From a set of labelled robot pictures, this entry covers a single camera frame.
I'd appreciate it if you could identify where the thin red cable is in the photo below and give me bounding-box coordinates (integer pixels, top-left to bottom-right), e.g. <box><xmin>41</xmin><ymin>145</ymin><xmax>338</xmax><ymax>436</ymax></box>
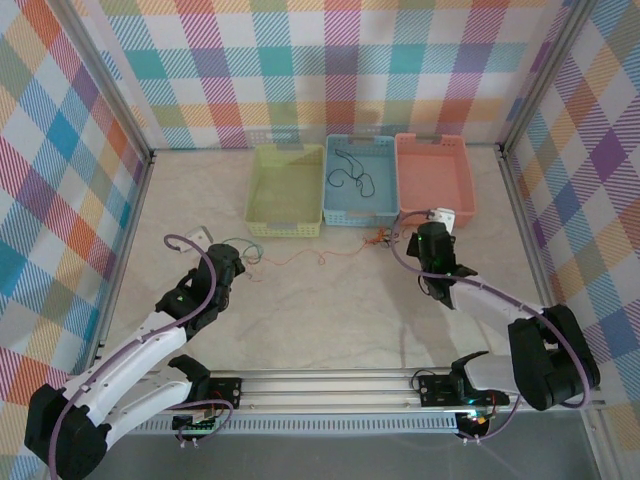
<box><xmin>362</xmin><ymin>227</ymin><xmax>397</xmax><ymax>250</ymax></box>

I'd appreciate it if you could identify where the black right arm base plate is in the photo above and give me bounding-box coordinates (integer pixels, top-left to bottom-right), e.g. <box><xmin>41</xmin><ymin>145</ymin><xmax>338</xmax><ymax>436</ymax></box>
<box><xmin>417</xmin><ymin>372</ymin><xmax>511</xmax><ymax>407</ymax></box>

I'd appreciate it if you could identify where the aluminium mounting rail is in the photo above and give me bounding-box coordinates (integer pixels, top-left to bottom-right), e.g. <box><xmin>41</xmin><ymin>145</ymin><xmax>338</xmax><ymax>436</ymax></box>
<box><xmin>124</xmin><ymin>369</ymin><xmax>604</xmax><ymax>415</ymax></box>

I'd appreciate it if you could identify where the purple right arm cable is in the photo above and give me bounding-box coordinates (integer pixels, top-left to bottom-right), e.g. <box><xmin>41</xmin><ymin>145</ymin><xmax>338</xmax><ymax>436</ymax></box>
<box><xmin>391</xmin><ymin>208</ymin><xmax>601</xmax><ymax>444</ymax></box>

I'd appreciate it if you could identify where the blue plastic basket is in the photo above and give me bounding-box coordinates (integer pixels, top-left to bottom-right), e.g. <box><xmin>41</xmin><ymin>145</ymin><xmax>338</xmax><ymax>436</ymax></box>
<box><xmin>322</xmin><ymin>133</ymin><xmax>401</xmax><ymax>227</ymax></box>

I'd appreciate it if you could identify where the slotted grey cable duct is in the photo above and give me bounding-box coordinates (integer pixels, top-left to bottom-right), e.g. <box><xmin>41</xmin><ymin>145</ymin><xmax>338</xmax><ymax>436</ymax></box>
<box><xmin>124</xmin><ymin>417</ymin><xmax>461</xmax><ymax>437</ymax></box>

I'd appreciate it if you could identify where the thin black cable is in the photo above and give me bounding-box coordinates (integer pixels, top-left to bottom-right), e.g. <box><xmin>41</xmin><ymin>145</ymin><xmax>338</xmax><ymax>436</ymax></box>
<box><xmin>326</xmin><ymin>147</ymin><xmax>377</xmax><ymax>200</ymax></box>

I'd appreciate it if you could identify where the aluminium frame post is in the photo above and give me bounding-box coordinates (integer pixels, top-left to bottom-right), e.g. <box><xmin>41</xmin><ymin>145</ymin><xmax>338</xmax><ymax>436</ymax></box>
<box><xmin>52</xmin><ymin>0</ymin><xmax>154</xmax><ymax>164</ymax></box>
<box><xmin>498</xmin><ymin>0</ymin><xmax>601</xmax><ymax>154</ymax></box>

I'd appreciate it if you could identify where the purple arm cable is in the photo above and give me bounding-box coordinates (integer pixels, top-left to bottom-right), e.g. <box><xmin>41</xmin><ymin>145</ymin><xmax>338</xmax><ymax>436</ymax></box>
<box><xmin>391</xmin><ymin>208</ymin><xmax>601</xmax><ymax>444</ymax></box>
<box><xmin>47</xmin><ymin>233</ymin><xmax>236</xmax><ymax>476</ymax></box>

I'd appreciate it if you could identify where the green plastic basket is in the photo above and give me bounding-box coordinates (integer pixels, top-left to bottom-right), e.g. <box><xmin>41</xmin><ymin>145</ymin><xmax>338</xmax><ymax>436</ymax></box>
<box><xmin>243</xmin><ymin>144</ymin><xmax>325</xmax><ymax>240</ymax></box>

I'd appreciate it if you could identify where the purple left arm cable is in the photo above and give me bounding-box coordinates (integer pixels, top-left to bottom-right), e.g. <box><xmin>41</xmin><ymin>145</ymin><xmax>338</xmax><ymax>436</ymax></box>
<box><xmin>47</xmin><ymin>233</ymin><xmax>236</xmax><ymax>476</ymax></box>

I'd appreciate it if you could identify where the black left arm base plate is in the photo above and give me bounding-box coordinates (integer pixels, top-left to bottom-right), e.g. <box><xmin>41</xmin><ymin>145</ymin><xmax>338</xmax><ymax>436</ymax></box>
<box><xmin>199</xmin><ymin>377</ymin><xmax>244</xmax><ymax>412</ymax></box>

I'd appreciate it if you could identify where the pink plastic basket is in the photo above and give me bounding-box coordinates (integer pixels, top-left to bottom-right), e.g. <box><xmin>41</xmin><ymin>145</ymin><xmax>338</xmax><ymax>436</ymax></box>
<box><xmin>394</xmin><ymin>132</ymin><xmax>477</xmax><ymax>229</ymax></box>

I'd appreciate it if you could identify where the thin orange cable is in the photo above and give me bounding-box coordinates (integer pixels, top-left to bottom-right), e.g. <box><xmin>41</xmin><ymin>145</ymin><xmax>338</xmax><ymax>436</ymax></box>
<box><xmin>248</xmin><ymin>238</ymin><xmax>382</xmax><ymax>269</ymax></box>

